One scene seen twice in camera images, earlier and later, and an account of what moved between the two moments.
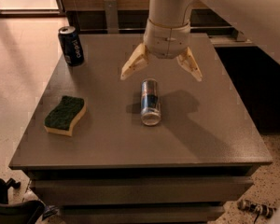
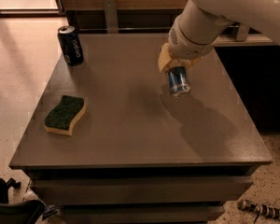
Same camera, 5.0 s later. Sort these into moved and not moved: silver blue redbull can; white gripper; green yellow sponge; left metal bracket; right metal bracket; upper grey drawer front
Moved: white gripper; silver blue redbull can
Not moved: left metal bracket; green yellow sponge; upper grey drawer front; right metal bracket
